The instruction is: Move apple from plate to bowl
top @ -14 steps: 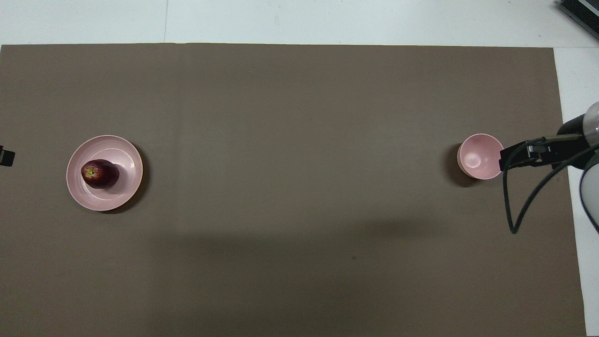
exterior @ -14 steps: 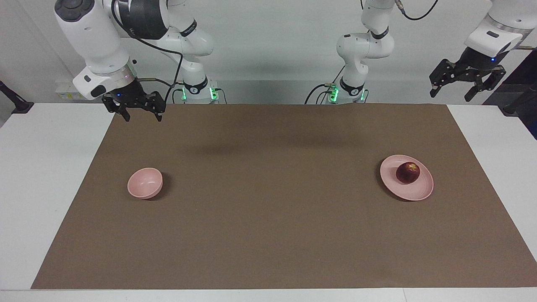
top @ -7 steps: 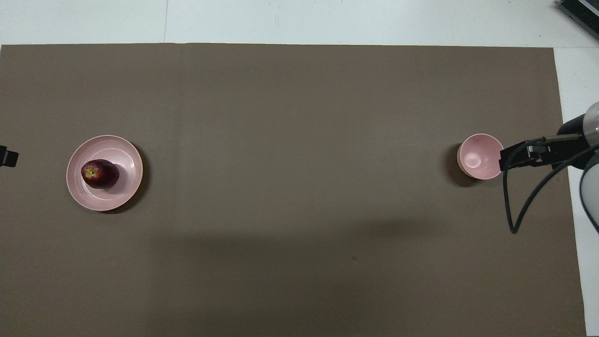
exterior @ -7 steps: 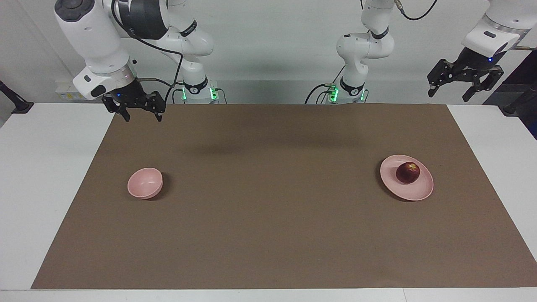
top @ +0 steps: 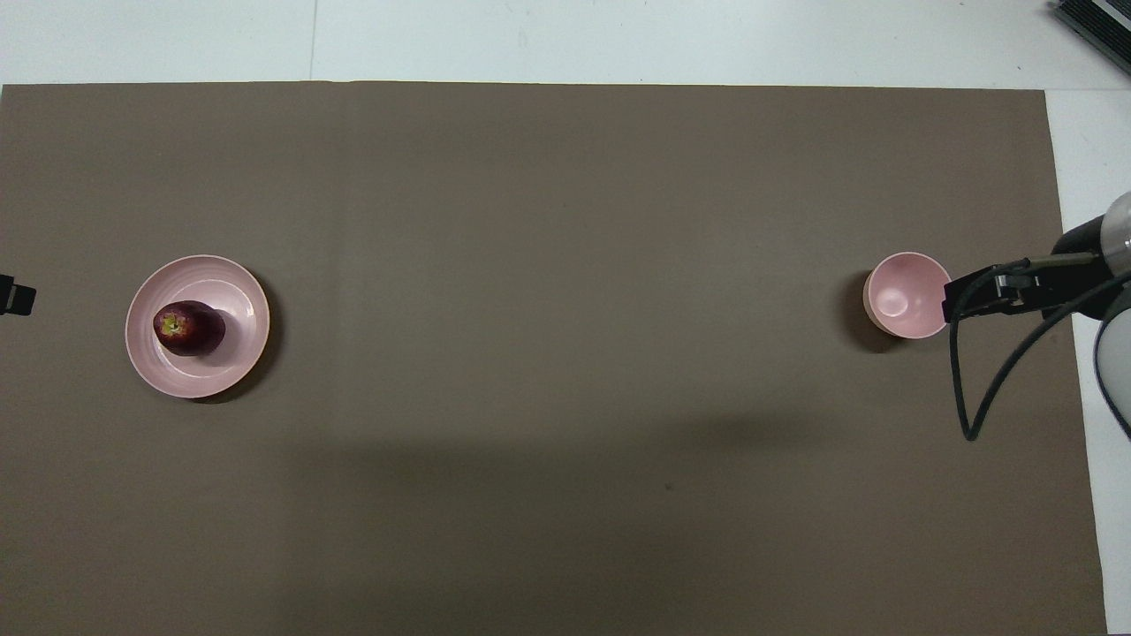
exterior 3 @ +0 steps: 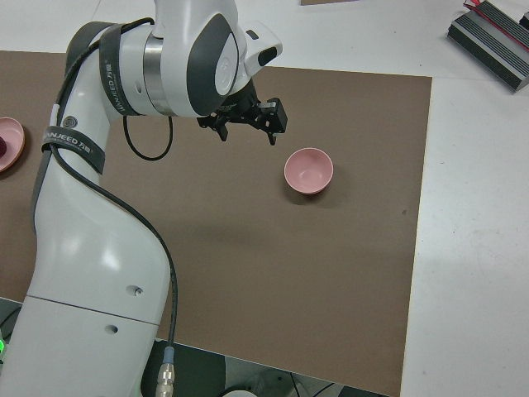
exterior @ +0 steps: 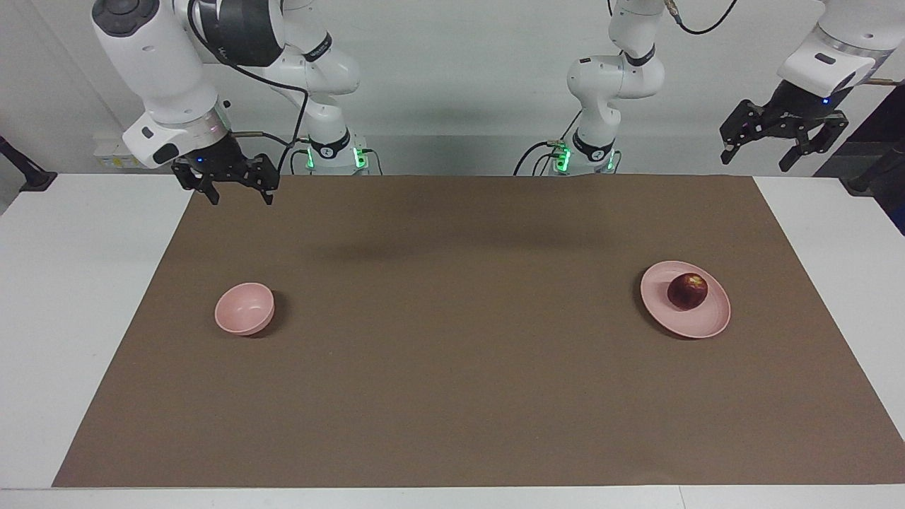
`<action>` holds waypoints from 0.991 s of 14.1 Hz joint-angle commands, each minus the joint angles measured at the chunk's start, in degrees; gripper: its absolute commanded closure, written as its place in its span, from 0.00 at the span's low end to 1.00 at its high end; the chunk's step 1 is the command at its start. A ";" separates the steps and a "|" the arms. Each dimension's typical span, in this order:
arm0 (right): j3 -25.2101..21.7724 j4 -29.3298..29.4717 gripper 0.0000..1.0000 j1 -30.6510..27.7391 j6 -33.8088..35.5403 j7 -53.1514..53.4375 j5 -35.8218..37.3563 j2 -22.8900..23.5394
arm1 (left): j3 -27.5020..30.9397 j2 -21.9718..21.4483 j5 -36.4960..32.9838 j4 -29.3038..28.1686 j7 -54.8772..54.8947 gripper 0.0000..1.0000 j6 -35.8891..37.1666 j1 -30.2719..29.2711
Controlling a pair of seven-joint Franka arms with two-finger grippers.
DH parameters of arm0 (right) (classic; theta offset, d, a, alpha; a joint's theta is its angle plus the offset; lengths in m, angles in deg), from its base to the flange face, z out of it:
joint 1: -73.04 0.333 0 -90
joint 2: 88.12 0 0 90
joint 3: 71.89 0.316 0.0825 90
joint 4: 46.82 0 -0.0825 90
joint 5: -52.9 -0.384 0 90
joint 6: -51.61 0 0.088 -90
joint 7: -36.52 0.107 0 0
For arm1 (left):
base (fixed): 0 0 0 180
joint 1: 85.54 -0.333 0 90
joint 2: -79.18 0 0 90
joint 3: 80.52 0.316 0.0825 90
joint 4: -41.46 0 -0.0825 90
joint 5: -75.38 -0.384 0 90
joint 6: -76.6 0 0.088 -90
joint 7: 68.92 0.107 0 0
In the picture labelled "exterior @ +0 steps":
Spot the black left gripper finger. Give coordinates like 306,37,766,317
779,112,849,172
720,99,768,165

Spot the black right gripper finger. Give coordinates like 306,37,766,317
172,159,221,206
240,152,280,206

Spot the dark red apple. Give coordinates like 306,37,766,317
667,273,709,311

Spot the pink small bowl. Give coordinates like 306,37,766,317
214,282,276,337

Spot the pink round plate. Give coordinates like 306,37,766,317
640,261,732,339

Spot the black clamp stand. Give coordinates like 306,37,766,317
0,134,58,192
840,138,905,197

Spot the brown table mat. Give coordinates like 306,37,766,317
52,175,905,488

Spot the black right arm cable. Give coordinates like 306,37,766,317
185,0,312,175

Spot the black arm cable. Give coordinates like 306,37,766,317
665,0,740,35
185,0,312,175

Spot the white wall power strip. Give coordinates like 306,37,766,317
94,134,142,170

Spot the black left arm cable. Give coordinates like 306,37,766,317
665,0,740,35

